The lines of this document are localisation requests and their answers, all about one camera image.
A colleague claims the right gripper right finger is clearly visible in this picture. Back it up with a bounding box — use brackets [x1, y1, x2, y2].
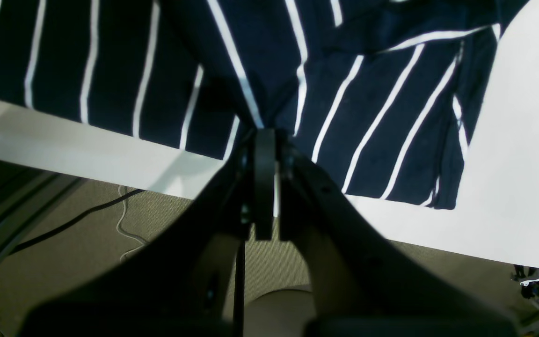
[277, 136, 517, 337]

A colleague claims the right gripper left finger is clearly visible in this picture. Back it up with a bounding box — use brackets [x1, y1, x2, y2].
[20, 129, 277, 337]

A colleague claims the navy white striped t-shirt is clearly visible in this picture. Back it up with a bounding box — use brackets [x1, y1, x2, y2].
[0, 0, 526, 210]

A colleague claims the white floor cable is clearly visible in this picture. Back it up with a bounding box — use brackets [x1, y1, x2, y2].
[115, 185, 148, 263]

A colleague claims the black floor cable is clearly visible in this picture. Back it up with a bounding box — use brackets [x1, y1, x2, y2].
[10, 188, 146, 256]

